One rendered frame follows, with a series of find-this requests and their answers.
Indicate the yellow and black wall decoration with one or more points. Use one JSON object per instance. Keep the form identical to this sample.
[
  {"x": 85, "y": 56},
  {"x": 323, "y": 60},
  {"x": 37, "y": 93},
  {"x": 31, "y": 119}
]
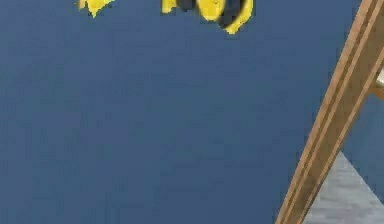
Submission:
[{"x": 213, "y": 9}]

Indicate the brown wooden door frame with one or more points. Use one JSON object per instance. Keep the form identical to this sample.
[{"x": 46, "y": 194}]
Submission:
[{"x": 336, "y": 116}]

